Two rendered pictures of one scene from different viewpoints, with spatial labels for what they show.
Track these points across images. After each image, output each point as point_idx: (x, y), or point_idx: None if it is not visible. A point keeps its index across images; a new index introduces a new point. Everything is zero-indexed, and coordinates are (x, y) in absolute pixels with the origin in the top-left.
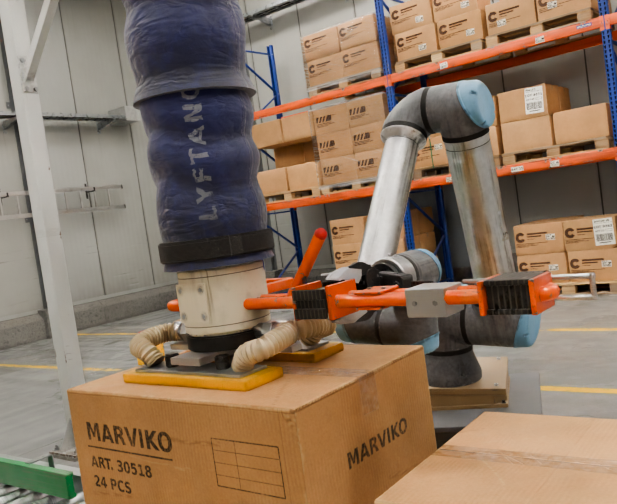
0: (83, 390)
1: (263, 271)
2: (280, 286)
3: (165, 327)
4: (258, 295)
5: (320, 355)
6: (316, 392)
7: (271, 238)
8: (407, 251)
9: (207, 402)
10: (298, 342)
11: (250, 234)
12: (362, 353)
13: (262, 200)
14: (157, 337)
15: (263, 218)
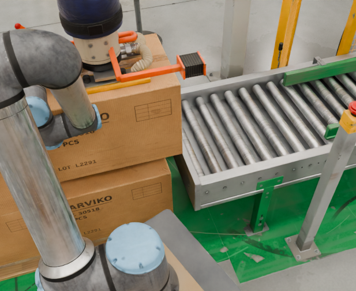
0: (143, 35)
1: (77, 39)
2: (113, 71)
3: (137, 40)
4: (74, 44)
5: None
6: None
7: (64, 25)
8: (28, 92)
9: None
10: (84, 84)
11: (59, 12)
12: (47, 99)
13: (60, 4)
14: (135, 40)
15: (62, 13)
